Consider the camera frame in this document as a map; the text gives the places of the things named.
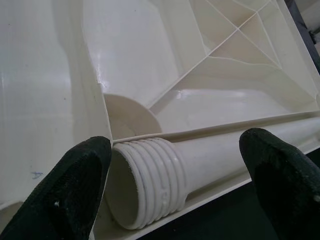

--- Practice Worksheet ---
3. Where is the white plastic table top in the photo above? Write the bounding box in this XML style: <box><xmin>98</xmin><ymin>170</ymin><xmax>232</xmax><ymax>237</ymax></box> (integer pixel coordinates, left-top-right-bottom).
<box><xmin>0</xmin><ymin>0</ymin><xmax>320</xmax><ymax>240</ymax></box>

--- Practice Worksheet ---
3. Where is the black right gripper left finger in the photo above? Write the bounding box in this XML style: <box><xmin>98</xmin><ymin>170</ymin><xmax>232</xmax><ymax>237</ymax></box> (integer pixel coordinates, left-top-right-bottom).
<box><xmin>0</xmin><ymin>135</ymin><xmax>113</xmax><ymax>240</ymax></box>

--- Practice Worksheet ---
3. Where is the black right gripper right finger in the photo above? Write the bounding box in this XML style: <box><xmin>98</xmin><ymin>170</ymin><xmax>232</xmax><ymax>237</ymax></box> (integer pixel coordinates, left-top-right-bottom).
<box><xmin>238</xmin><ymin>127</ymin><xmax>320</xmax><ymax>240</ymax></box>

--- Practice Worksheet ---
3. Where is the white plastic table leg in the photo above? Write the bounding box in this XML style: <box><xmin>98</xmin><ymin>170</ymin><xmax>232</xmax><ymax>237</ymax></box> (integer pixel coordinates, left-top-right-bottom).
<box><xmin>103</xmin><ymin>117</ymin><xmax>320</xmax><ymax>231</ymax></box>

